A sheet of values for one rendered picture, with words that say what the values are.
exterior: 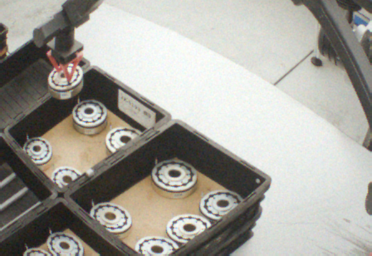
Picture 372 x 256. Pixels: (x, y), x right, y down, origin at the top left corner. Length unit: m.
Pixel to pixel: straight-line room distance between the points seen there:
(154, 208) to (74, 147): 0.28
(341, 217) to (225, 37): 2.02
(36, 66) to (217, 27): 1.85
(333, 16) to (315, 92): 2.38
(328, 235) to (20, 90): 1.06
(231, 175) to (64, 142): 0.44
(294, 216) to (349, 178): 0.26
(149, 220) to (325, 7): 0.78
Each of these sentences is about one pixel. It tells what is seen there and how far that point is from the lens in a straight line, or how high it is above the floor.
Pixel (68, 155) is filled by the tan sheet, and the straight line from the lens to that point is 1.71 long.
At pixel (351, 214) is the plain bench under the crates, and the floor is 0.70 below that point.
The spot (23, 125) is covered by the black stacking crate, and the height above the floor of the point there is 0.90.
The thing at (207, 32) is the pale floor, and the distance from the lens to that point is 3.65.
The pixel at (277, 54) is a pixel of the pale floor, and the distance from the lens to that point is 3.58.
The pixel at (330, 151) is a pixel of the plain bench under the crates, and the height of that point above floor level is 0.70.
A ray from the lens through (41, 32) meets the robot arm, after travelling 1.45.
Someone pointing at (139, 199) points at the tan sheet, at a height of 0.83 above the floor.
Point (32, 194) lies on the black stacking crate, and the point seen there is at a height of 0.83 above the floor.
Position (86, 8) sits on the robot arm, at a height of 1.30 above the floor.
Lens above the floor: 2.02
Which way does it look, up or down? 40 degrees down
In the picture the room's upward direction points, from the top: 5 degrees clockwise
